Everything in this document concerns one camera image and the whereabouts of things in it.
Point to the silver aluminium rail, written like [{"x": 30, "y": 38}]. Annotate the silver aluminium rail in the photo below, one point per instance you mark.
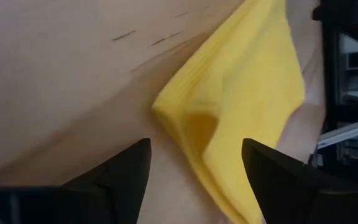
[{"x": 346, "y": 133}]

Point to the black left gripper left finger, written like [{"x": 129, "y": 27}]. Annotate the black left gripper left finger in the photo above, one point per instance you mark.
[{"x": 126, "y": 174}]

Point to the yellow microfiber towel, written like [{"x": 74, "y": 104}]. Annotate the yellow microfiber towel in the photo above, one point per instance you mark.
[{"x": 244, "y": 77}]

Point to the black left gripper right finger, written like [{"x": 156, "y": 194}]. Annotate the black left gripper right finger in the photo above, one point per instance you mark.
[{"x": 278, "y": 180}]

